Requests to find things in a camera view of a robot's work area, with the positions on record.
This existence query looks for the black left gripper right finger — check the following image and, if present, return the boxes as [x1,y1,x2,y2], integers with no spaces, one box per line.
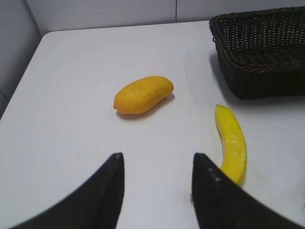
[192,153,301,229]

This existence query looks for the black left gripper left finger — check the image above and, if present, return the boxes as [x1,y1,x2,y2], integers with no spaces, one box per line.
[15,153,125,229]

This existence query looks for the yellow banana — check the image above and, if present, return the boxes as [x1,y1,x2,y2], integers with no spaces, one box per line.
[214,104,247,186]

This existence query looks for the black wicker basket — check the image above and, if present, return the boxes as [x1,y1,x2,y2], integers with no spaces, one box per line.
[209,7,305,100]

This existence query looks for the yellow mango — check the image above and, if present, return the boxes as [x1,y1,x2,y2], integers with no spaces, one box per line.
[113,76,174,115]

